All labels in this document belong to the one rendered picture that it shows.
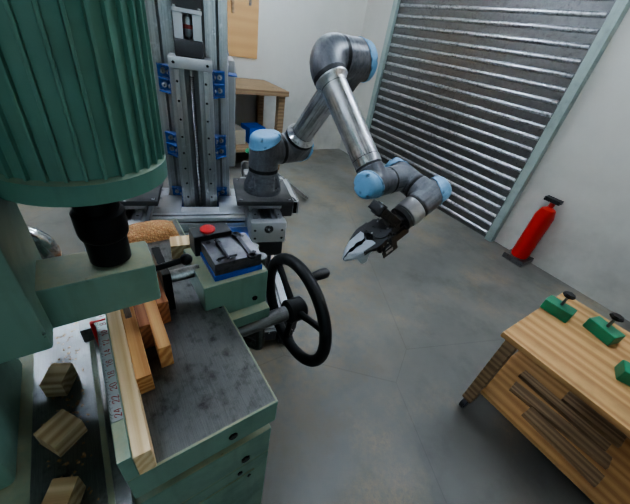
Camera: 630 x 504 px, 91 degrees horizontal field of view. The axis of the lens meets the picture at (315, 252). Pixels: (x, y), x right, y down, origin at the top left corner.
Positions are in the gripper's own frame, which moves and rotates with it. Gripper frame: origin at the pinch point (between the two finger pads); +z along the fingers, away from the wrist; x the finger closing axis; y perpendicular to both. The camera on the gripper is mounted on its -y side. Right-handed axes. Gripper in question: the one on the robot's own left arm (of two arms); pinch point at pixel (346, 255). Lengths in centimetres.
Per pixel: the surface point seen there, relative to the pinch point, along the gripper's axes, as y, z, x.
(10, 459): -26, 63, -12
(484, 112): 117, -224, 120
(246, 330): -6.1, 30.3, -4.1
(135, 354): -27, 42, -10
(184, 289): -18.2, 34.8, 5.3
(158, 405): -23, 43, -18
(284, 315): -1.3, 21.9, -3.9
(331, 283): 112, -11, 72
